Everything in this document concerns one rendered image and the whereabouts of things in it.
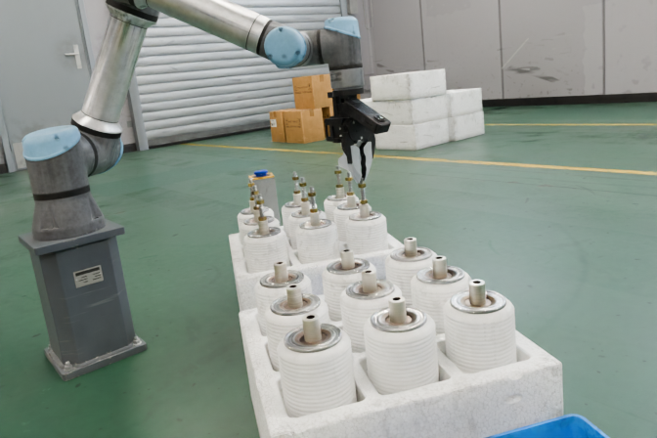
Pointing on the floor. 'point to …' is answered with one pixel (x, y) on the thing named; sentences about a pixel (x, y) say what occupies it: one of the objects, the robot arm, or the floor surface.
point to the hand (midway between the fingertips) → (362, 177)
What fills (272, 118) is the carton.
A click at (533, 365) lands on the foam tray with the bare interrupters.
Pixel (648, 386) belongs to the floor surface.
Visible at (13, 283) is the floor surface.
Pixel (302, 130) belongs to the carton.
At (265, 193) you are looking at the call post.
